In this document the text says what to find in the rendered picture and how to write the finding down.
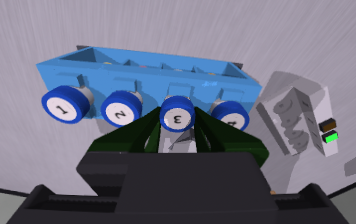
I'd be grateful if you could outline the blue screw cap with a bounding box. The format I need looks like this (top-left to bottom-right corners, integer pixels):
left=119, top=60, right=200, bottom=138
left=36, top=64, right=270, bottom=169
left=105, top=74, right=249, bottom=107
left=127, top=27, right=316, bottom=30
left=211, top=101, right=250, bottom=131
left=41, top=85, right=90, bottom=124
left=159, top=96, right=195, bottom=133
left=101, top=90, right=142, bottom=128

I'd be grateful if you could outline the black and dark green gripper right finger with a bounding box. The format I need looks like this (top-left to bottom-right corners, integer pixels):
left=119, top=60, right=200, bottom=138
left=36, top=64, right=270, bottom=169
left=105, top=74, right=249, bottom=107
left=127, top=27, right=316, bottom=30
left=194, top=106, right=269, bottom=168

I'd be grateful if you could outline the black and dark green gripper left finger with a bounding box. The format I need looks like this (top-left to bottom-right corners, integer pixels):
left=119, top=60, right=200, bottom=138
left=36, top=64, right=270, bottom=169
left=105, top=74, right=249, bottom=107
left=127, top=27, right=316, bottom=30
left=86, top=106, right=161, bottom=153

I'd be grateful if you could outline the blue tube rack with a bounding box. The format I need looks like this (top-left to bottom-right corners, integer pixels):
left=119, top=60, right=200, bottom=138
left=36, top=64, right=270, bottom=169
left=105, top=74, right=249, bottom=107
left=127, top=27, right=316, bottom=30
left=36, top=46, right=262, bottom=119

